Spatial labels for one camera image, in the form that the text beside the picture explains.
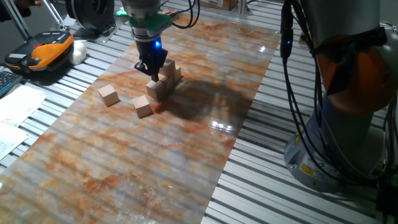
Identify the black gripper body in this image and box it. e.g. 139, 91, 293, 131
136, 37, 169, 65

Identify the light wooden cube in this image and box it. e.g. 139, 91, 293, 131
97, 83, 121, 108
172, 66, 183, 85
132, 95, 153, 119
158, 73, 175, 93
159, 57, 177, 78
146, 80, 167, 102

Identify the forearm in black sleeve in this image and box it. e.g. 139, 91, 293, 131
0, 1, 32, 22

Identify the person's hand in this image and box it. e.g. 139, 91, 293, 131
14, 0, 44, 9

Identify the white computer mouse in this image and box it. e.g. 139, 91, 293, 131
68, 41, 88, 65

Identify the brown cardboard box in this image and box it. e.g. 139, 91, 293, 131
198, 0, 239, 12

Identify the orange marble pattern mat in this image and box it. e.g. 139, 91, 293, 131
0, 14, 282, 224

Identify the aluminium extrusion profile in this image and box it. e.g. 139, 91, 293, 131
2, 0, 32, 41
238, 0, 251, 15

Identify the orange and black teach pendant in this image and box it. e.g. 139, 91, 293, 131
4, 30, 75, 73

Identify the white paper sheet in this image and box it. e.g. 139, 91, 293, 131
0, 121, 29, 161
0, 85, 47, 127

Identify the black computer keyboard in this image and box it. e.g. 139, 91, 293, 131
0, 70, 23, 97

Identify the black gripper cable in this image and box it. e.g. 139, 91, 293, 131
172, 0, 200, 30

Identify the black round cable reel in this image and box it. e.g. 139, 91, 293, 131
64, 0, 116, 32

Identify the black cable bundle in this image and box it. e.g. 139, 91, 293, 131
279, 0, 398, 187

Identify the wide black strap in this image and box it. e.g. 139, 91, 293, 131
310, 26, 388, 96

